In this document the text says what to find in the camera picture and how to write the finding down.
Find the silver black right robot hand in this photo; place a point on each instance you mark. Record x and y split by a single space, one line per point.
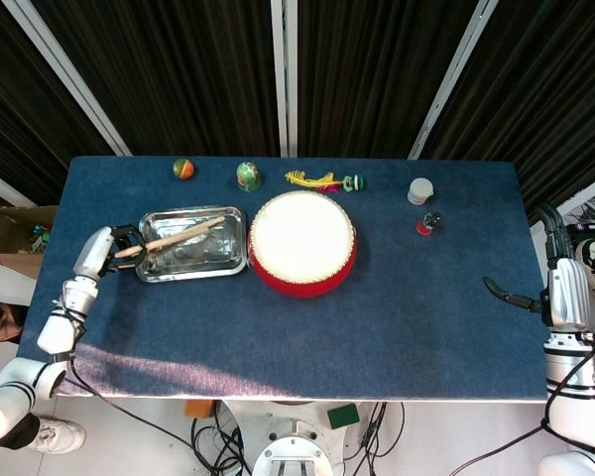
570 292

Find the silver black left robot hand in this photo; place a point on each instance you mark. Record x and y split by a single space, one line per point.
95 253

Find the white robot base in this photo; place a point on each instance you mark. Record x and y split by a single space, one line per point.
287 441

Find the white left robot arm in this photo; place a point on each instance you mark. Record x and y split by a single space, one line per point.
54 337

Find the shiny metal rectangular tray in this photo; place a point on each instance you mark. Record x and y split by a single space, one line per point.
193 258

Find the red drum white head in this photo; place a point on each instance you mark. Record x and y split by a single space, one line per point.
302 243

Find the brown cardboard box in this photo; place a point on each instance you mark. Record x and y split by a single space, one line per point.
10 238

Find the orange green toy ball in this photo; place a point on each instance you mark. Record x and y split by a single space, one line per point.
183 168

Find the small red base figurine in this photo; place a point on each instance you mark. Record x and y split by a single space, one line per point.
428 224

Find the green patterned small cup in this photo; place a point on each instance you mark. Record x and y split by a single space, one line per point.
248 177

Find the white plastic jar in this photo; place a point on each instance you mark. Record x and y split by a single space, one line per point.
420 191

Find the orange block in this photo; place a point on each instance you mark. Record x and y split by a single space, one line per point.
198 409

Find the black pleated curtain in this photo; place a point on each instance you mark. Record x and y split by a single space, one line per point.
188 74

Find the yellow pink feather shuttlecock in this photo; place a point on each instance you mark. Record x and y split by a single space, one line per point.
312 180

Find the green block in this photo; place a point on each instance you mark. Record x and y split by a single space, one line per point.
343 415

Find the white frame post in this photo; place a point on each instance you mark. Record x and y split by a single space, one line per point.
585 193
283 74
451 84
5 186
69 79

